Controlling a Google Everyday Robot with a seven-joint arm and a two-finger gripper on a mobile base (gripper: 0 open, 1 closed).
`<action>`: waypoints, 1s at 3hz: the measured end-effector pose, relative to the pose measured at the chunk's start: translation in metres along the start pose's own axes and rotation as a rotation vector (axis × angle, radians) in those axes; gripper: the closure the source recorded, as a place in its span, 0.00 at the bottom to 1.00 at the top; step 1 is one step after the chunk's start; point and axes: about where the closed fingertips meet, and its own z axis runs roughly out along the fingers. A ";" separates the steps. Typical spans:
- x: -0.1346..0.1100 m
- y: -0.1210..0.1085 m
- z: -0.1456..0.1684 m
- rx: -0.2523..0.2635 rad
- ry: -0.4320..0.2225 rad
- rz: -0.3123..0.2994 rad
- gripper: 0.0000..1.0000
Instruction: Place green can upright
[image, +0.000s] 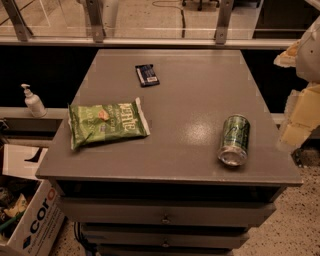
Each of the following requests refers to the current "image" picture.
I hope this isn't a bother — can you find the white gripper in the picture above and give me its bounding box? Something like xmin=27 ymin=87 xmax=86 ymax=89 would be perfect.
xmin=274 ymin=16 xmax=320 ymax=149

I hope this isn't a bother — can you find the green soda can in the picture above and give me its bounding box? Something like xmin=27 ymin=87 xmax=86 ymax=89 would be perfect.
xmin=218 ymin=114 xmax=250 ymax=167

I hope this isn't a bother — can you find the grey drawer cabinet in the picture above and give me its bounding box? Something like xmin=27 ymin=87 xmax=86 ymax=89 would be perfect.
xmin=37 ymin=49 xmax=302 ymax=256

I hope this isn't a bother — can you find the dark blue snack packet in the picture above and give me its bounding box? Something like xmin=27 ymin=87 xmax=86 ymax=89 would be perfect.
xmin=135 ymin=64 xmax=160 ymax=87

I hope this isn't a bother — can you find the green kettle chips bag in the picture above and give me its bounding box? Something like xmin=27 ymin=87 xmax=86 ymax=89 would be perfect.
xmin=68 ymin=98 xmax=150 ymax=150

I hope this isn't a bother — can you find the metal glass railing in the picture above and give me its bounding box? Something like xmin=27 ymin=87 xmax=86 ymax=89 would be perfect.
xmin=0 ymin=0 xmax=319 ymax=49

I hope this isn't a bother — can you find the white pump dispenser bottle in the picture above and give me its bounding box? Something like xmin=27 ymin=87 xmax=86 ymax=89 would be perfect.
xmin=21 ymin=84 xmax=47 ymax=117

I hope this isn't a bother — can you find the white cardboard box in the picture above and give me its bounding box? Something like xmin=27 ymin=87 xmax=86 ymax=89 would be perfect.
xmin=0 ymin=144 xmax=65 ymax=256

